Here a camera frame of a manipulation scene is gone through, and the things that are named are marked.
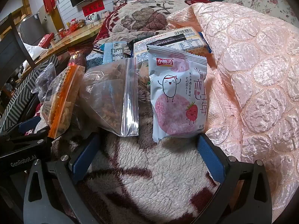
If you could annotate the red box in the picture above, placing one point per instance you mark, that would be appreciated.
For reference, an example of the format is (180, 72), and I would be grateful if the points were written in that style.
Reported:
(46, 40)

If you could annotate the brown plush toy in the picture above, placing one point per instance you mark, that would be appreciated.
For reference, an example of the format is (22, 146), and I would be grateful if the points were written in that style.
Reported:
(81, 22)

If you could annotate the small photo frame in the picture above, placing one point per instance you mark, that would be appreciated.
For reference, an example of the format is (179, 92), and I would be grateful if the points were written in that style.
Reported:
(106, 14)

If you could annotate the striped cardboard box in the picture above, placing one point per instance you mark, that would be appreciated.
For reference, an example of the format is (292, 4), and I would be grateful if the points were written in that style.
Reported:
(16, 105)

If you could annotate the pink quilted blanket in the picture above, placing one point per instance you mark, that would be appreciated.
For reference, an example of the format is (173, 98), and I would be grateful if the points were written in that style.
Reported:
(252, 74)

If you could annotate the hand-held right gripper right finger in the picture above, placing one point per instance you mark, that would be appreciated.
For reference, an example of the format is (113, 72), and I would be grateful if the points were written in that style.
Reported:
(210, 158)

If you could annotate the white brown fleece blanket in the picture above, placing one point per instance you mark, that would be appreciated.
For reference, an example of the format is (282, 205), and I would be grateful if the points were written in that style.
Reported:
(144, 168)

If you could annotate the red snack packet gold print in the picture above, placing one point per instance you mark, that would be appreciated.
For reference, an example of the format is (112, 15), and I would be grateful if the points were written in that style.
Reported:
(78, 58)

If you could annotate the white pink rice cracker packet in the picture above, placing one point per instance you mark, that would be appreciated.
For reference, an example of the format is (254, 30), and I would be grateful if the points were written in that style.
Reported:
(177, 98)

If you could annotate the light blue snack packet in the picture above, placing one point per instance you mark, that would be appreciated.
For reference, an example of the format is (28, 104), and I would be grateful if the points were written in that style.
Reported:
(115, 53)

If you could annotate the red wall banner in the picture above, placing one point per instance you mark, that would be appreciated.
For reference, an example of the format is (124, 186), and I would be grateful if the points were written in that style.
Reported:
(93, 7)

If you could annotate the couple photo frame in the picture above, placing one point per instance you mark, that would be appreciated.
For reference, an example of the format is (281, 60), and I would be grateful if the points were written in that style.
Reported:
(91, 18)

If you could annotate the dark clear plastic bag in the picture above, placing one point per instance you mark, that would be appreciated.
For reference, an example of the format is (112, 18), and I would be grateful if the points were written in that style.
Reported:
(45, 79)

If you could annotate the red plush toy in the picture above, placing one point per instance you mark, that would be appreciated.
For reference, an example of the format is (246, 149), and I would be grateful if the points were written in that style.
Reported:
(73, 24)

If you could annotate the grey cabinet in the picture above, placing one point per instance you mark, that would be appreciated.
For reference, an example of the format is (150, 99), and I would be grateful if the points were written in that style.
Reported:
(30, 28)

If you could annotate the dark wooden chair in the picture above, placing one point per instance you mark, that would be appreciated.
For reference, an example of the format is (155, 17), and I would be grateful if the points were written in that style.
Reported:
(11, 44)

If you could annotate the dark blue snack packet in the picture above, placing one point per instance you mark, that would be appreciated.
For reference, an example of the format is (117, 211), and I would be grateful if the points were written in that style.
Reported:
(94, 59)

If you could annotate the large photo frame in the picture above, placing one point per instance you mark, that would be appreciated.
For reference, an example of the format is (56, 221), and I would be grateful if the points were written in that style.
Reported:
(119, 4)

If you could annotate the white cloth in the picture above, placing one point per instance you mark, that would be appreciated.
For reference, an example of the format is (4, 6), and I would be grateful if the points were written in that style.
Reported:
(32, 50)

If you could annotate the orange zip snack bag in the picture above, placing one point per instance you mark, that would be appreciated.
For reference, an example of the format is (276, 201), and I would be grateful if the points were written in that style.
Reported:
(62, 102)

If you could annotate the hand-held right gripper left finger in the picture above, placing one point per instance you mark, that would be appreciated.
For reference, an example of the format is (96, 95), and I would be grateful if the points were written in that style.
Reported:
(84, 154)

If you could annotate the clear zip bag brown snacks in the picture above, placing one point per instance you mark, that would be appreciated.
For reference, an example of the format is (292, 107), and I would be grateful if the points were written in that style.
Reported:
(105, 98)

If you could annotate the dark brown chocolate bar packet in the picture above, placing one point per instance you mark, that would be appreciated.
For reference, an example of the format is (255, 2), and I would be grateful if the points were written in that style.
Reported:
(98, 47)

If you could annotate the floral bedspread red border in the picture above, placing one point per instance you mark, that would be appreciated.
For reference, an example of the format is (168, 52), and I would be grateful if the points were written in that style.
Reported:
(144, 18)

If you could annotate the beige cracker packet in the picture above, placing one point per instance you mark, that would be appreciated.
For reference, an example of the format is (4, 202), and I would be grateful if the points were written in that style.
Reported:
(163, 43)

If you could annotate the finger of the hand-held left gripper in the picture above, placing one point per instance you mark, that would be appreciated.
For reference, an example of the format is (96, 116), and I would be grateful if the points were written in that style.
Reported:
(29, 124)
(37, 137)

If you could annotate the wooden table yellow top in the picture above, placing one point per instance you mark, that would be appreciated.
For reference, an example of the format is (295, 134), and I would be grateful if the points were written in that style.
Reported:
(77, 36)

